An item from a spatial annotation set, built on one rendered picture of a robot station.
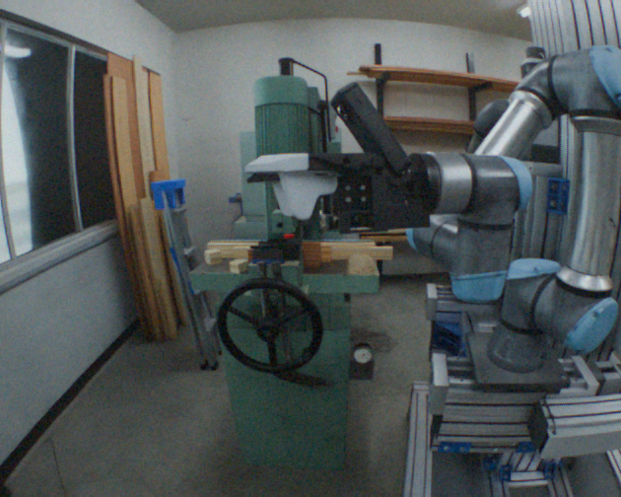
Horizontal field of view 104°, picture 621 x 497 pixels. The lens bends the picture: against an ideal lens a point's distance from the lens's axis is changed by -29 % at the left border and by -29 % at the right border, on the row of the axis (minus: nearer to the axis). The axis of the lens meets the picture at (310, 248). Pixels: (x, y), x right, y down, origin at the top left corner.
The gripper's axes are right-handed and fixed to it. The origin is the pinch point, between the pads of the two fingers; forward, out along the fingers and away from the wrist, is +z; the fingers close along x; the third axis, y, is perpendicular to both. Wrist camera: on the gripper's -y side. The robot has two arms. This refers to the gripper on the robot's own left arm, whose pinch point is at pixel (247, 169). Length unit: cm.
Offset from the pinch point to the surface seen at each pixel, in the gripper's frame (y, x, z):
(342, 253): 22, 75, -29
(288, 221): 10, 74, -11
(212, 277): 25, 71, 15
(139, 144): -50, 218, 86
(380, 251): 22, 72, -41
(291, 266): 21, 54, -9
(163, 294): 60, 193, 68
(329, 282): 28, 62, -21
